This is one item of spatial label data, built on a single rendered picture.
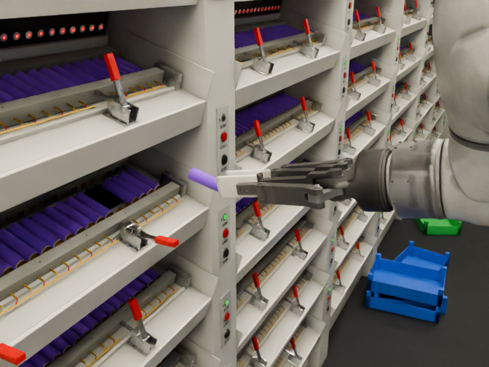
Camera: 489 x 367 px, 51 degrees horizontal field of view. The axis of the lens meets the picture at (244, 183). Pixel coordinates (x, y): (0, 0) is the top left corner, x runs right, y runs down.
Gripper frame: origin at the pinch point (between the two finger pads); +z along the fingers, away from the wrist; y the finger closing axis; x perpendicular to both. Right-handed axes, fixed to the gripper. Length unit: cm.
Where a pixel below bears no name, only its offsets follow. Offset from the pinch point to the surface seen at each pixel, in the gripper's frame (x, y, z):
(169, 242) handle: 6.5, 6.0, 10.3
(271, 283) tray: 44, -48, 27
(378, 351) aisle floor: 102, -104, 19
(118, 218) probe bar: 3.3, 5.2, 19.8
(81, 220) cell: 2.1, 9.1, 23.2
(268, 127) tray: 3, -50, 21
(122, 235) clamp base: 5.6, 6.3, 18.7
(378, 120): 24, -152, 22
